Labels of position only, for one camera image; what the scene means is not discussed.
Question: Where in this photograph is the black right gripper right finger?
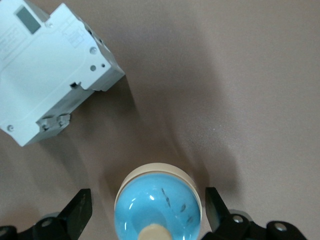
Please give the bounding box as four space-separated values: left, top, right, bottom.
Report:
201 186 309 240

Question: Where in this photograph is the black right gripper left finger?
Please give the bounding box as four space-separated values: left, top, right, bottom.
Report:
0 187 94 240

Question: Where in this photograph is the blue dome call bell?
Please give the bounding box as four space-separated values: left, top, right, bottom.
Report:
113 162 203 240

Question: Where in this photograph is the brown table mat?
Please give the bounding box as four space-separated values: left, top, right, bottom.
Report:
0 0 320 240

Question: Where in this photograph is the white circuit breaker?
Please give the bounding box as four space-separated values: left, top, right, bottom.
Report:
0 0 126 148

